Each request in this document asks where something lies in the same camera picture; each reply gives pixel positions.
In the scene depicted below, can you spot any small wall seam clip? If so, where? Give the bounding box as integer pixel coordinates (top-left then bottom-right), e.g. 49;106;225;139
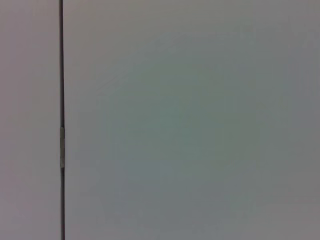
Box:
59;126;66;168

